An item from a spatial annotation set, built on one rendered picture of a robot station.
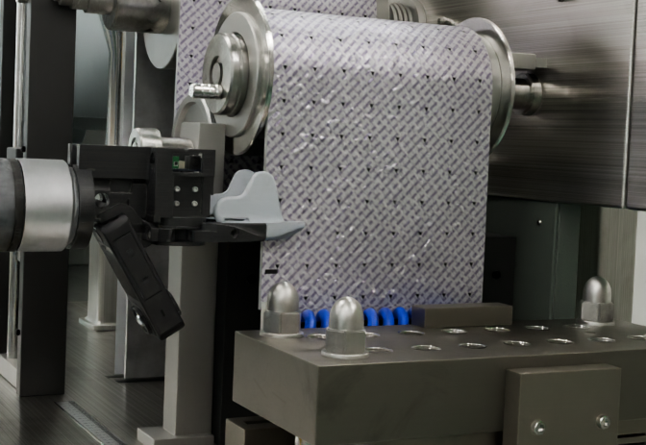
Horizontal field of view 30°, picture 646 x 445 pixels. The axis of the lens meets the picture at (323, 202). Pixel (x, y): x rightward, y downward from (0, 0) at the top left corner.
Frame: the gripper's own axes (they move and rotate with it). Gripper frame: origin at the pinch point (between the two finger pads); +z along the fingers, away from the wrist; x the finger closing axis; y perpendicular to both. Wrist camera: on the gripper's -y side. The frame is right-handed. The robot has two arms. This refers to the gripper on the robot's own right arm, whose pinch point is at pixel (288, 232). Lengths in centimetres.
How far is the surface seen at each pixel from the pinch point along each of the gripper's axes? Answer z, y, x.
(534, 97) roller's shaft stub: 29.1, 13.6, 3.8
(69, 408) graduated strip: -12.3, -20.9, 26.1
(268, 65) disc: -3.1, 14.6, -1.2
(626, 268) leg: 50, -5, 13
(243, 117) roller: -3.5, 10.0, 3.0
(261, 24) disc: -3.1, 18.3, 0.6
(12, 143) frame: -14.5, 6.4, 47.2
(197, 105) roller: -2.4, 11.3, 17.8
